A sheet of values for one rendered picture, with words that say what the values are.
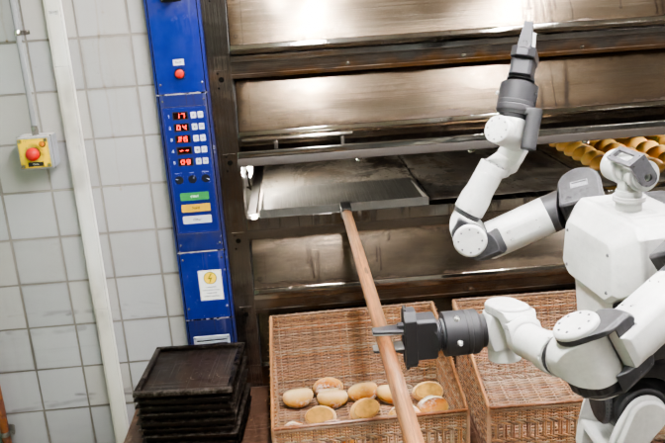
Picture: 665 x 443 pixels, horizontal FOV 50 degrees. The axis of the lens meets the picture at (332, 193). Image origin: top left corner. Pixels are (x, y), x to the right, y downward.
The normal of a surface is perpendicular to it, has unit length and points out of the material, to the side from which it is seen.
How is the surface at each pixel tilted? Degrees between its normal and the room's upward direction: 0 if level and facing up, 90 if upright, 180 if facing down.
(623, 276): 85
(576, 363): 98
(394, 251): 70
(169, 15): 90
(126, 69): 90
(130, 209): 90
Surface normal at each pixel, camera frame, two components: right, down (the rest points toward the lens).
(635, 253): -0.60, 0.17
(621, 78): 0.04, -0.08
